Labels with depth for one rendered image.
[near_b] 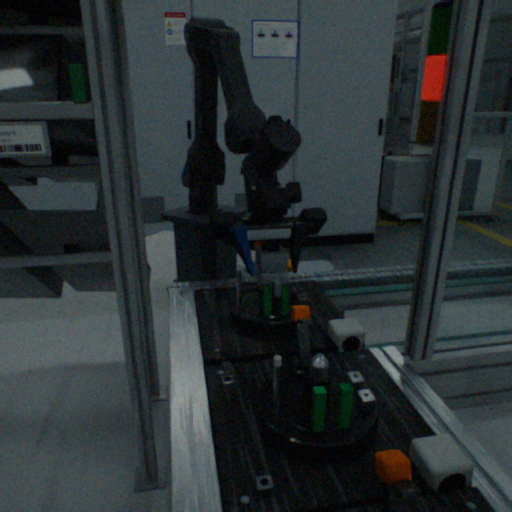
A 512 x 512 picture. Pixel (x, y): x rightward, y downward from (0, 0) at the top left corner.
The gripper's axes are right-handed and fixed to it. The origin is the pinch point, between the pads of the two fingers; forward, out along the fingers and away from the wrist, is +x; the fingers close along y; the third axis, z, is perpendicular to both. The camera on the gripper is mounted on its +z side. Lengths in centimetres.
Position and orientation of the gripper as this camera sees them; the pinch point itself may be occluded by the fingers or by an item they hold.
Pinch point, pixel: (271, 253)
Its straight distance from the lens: 69.2
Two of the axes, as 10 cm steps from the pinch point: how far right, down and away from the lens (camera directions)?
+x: 1.2, 9.4, -3.2
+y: 9.8, -0.7, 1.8
